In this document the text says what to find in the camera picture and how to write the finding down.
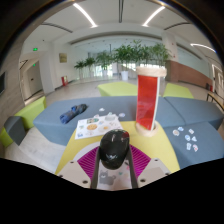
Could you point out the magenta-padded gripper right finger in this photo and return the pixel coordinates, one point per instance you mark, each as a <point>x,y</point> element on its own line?
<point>154,170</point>

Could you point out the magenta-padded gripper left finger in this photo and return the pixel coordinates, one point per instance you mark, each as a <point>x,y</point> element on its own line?
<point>74,172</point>

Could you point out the black computer mouse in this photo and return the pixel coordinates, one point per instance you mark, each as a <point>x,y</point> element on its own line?
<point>114,148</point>

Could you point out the small white sticker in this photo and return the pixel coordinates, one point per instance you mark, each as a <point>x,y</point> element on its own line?
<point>188,146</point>
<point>187,137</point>
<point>195,148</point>
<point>101,109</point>
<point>191,131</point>
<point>121,115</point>
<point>175,132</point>
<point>194,139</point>
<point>180,128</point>

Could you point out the long grey upholstered bench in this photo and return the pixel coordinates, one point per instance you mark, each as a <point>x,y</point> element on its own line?
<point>66,130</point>

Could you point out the white sticker sheet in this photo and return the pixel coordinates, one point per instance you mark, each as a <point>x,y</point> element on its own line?
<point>96,127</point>

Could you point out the blue folded cloth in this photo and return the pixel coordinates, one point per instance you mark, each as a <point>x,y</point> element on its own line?
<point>72,113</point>

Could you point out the red cylinder with white rims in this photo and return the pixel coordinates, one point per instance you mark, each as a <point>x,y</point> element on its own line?
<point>146,101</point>

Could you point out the dark grey upholstered block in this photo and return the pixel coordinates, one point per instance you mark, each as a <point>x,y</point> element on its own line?
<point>15,128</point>

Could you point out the green upholstered bench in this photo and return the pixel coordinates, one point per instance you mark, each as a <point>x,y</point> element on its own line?
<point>31,111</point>

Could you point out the yellow-green upholstered bench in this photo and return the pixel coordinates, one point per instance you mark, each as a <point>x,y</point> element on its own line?
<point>177,91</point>
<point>116,89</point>

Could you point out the row of potted plants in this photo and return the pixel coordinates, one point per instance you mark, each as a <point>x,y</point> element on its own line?
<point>124,55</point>

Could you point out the green exit sign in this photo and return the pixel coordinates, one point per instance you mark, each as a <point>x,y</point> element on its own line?
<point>35,49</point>

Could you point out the ceiling strip lights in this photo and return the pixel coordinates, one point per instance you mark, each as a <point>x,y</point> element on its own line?
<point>85,14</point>

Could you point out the gold wall plaque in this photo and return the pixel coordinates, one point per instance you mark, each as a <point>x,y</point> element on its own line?
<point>63,58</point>

